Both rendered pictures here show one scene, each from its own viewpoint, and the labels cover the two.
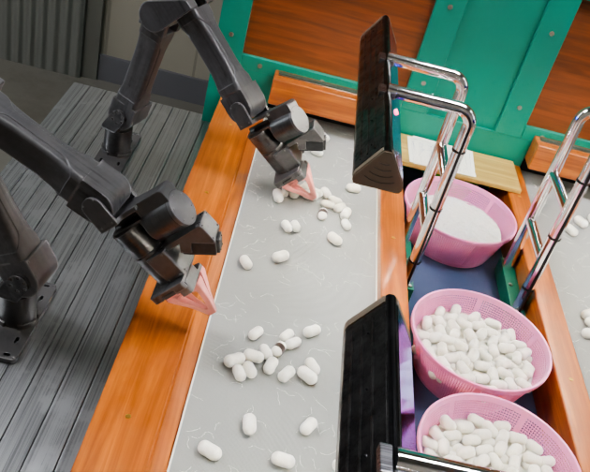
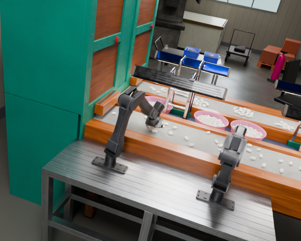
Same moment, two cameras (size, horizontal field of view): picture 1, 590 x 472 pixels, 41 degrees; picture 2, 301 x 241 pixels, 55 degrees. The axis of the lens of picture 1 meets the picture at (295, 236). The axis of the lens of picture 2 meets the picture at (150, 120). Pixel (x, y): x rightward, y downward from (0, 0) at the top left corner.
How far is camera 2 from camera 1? 1.99 m
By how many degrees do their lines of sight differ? 63
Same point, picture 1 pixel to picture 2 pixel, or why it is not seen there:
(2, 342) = (228, 203)
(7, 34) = not seen: outside the picture
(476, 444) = not seen: hidden behind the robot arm
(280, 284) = (197, 142)
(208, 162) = (141, 138)
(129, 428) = (266, 174)
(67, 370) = (231, 192)
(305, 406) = not seen: hidden behind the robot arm
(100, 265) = (182, 180)
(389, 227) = (168, 116)
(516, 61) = (127, 60)
